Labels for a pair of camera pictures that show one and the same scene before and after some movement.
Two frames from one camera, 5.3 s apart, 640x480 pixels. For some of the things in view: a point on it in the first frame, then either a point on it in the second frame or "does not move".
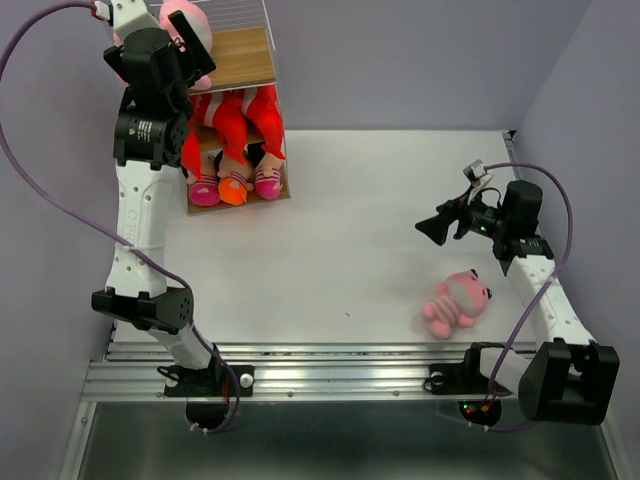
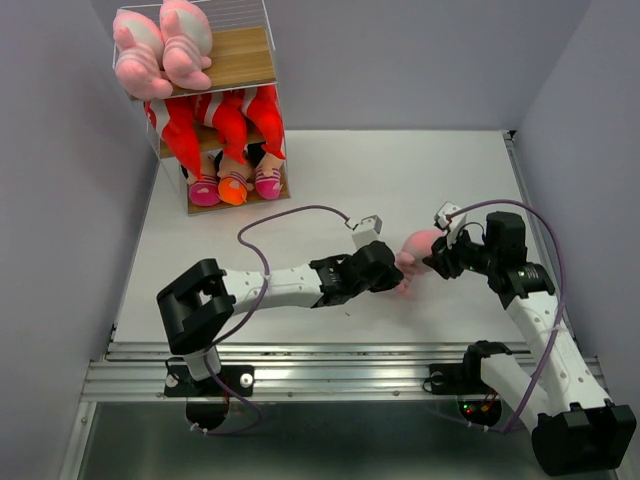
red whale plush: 263,106 does not move
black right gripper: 436,226 to 442,258
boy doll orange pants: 235,179 does not move
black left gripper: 198,60 to 389,279
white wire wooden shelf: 236,149 does not move
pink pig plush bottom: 460,298 to 417,247
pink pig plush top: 203,25 does not move
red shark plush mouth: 226,112 does not move
